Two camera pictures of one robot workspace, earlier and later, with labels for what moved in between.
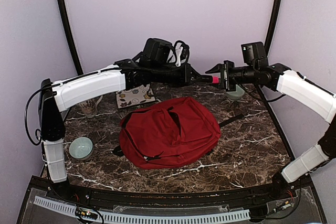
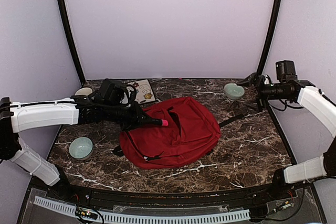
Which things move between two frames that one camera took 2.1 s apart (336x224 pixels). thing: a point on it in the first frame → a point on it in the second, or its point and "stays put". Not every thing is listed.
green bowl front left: (81, 148) stays put
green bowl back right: (236, 95) stays put
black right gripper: (224, 70) → (262, 103)
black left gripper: (188, 70) → (136, 118)
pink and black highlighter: (208, 79) → (163, 122)
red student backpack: (166, 133) stays put
